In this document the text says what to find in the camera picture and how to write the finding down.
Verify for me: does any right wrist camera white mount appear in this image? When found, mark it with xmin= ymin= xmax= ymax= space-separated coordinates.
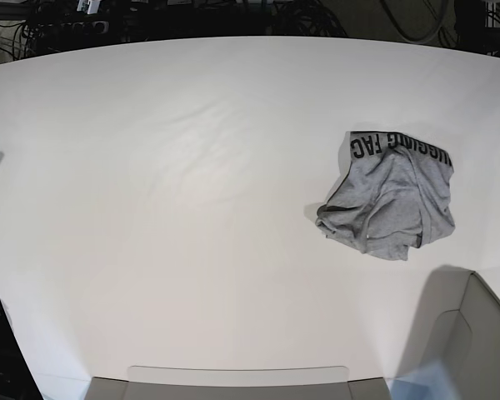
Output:
xmin=77 ymin=0 xmax=101 ymax=15

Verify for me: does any grey T-shirt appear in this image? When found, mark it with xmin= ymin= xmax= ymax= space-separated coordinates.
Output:
xmin=316 ymin=131 xmax=455 ymax=261

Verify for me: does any grey bin right front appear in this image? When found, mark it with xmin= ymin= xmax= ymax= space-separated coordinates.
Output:
xmin=390 ymin=266 xmax=500 ymax=399

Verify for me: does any black cable loop right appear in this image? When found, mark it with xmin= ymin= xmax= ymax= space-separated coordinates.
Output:
xmin=377 ymin=0 xmax=453 ymax=45

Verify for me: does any black power strip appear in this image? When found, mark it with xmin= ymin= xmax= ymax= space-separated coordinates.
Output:
xmin=38 ymin=21 xmax=110 ymax=36

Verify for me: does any grey tray front centre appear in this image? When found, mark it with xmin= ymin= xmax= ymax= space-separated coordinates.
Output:
xmin=85 ymin=366 xmax=391 ymax=399

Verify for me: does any black cable bundle left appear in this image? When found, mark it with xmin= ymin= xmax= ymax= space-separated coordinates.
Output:
xmin=0 ymin=0 xmax=122 ymax=63

